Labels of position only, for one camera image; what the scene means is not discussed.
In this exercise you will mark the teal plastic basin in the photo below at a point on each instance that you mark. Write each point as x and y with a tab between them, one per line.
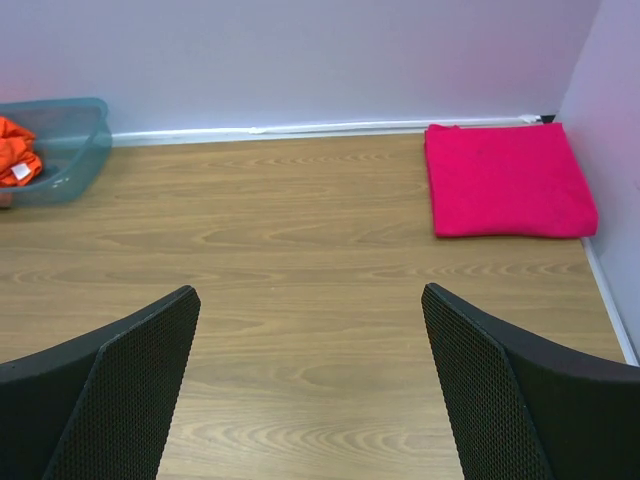
73	140

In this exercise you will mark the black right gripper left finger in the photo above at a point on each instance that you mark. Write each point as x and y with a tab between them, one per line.
99	406

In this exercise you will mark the orange t shirt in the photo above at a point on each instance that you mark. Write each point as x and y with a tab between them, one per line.
19	162

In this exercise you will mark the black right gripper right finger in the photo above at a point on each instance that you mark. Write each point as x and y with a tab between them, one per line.
523	407

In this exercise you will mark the folded pink t shirt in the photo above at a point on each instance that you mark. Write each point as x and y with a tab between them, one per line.
523	181

